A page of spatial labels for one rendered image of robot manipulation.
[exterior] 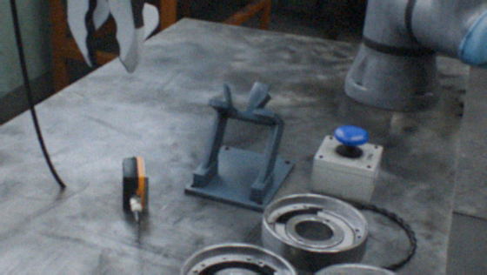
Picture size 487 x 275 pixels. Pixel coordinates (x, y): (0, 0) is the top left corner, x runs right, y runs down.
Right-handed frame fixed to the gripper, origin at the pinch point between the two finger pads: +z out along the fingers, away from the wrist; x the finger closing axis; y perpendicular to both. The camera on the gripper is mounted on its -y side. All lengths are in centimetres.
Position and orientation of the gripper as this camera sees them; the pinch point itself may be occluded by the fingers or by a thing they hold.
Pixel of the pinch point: (107, 60)
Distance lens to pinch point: 70.3
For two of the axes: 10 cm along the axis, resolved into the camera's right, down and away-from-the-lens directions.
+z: 0.3, 9.1, 4.2
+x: -8.9, -1.7, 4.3
